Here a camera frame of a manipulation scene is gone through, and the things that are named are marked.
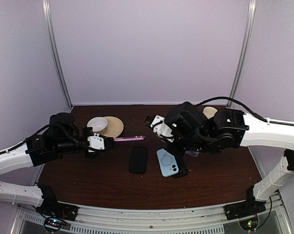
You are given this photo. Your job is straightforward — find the aluminium front rail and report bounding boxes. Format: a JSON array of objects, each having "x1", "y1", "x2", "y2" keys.
[{"x1": 15, "y1": 198, "x2": 291, "y2": 234}]

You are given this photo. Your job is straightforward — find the white teacup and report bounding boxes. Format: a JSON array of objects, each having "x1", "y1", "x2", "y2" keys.
[{"x1": 87, "y1": 117, "x2": 108, "y2": 133}]

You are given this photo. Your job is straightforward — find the light blue cased phone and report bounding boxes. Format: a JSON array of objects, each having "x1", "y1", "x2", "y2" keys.
[{"x1": 157, "y1": 149, "x2": 179, "y2": 177}]

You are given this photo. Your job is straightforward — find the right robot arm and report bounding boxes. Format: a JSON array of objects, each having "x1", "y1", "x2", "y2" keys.
[{"x1": 145, "y1": 102, "x2": 294, "y2": 215}]

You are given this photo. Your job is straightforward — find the lavender phone case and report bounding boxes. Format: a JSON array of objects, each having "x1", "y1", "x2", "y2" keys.
[{"x1": 185, "y1": 151, "x2": 199, "y2": 157}]

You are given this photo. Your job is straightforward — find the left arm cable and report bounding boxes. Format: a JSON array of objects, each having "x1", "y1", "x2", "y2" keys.
[{"x1": 0, "y1": 124, "x2": 53, "y2": 156}]

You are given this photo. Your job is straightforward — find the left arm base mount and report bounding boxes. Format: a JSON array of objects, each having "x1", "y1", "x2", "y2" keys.
[{"x1": 34, "y1": 186, "x2": 78, "y2": 234}]

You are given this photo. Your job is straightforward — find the pink phone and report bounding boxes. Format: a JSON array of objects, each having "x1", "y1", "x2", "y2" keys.
[{"x1": 114, "y1": 136, "x2": 146, "y2": 142}]

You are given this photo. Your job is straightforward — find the black cased phone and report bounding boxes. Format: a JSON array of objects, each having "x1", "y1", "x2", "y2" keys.
[{"x1": 129, "y1": 147, "x2": 147, "y2": 174}]

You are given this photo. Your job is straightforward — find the black phone under blue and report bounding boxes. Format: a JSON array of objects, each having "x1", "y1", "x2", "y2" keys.
[{"x1": 172, "y1": 158, "x2": 188, "y2": 178}]

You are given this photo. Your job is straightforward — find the cream ribbed mug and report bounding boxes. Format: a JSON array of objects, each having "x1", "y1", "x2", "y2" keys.
[{"x1": 202, "y1": 106, "x2": 218, "y2": 119}]

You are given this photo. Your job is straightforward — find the left aluminium post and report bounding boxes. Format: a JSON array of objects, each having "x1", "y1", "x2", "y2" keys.
[{"x1": 42, "y1": 0, "x2": 73, "y2": 109}]

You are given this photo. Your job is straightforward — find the aluminium post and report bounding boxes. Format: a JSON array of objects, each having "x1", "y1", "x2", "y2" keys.
[
  {"x1": 229, "y1": 0, "x2": 257, "y2": 98},
  {"x1": 42, "y1": 0, "x2": 73, "y2": 109}
]

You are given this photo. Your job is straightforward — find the right aluminium post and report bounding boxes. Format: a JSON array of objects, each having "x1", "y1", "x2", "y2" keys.
[{"x1": 229, "y1": 0, "x2": 257, "y2": 98}]

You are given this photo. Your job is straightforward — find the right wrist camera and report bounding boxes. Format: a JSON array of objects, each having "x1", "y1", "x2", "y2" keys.
[{"x1": 151, "y1": 115, "x2": 174, "y2": 142}]

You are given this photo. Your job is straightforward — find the beige saucer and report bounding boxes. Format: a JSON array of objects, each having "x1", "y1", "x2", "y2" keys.
[{"x1": 99, "y1": 116, "x2": 124, "y2": 138}]

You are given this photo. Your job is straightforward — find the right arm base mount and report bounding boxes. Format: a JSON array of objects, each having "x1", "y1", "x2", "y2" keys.
[{"x1": 223, "y1": 186, "x2": 273, "y2": 232}]

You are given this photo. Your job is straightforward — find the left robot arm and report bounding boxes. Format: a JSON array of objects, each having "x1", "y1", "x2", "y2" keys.
[{"x1": 0, "y1": 113, "x2": 114, "y2": 216}]

